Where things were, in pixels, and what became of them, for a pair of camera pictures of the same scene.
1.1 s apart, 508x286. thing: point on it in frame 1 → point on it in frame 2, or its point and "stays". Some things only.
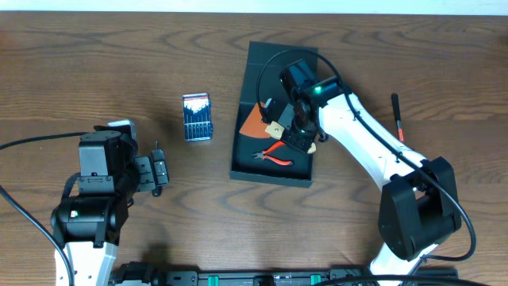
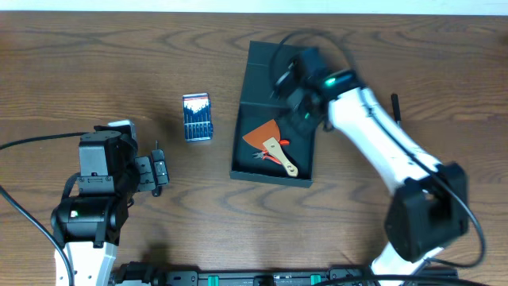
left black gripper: x=147 y=173 stays
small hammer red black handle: x=398 y=117 stays
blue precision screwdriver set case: x=197 y=117 stays
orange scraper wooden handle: x=254 y=125 → x=267 y=137
